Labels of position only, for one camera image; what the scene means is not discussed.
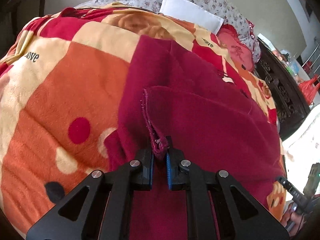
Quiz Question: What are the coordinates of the maroon knit sweater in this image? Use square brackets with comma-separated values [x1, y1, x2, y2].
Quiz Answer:
[104, 36, 283, 239]

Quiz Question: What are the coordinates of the person's right hand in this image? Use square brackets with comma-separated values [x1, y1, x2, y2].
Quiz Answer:
[280, 202, 304, 237]

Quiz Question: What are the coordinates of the dark carved wooden headboard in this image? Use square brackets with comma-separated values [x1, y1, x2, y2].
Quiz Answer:
[254, 40, 311, 141]

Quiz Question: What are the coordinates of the red plastic bag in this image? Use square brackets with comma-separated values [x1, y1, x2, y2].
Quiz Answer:
[298, 74, 320, 105]

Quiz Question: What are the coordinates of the orange red patterned blanket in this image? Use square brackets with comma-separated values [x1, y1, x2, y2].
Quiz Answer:
[1, 3, 285, 236]

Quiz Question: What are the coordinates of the metal stair railing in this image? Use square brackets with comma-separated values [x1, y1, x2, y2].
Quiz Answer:
[302, 49, 319, 76]

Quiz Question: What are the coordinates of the red heart cushion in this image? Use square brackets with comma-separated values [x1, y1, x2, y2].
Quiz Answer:
[217, 24, 254, 72]

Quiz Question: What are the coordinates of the white pillow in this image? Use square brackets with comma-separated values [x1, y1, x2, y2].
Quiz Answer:
[159, 0, 224, 34]

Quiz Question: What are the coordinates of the dark wooden side table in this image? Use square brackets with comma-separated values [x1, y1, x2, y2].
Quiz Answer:
[1, 0, 46, 56]

